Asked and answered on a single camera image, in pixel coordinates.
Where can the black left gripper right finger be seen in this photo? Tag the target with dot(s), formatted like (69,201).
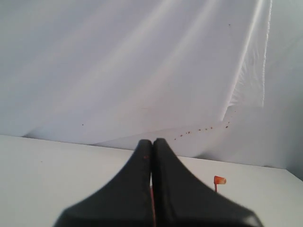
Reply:
(182,200)

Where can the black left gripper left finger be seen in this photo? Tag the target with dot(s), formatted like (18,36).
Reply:
(125,201)

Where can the red sauce squeeze bottle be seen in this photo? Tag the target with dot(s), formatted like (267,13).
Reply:
(218,181)

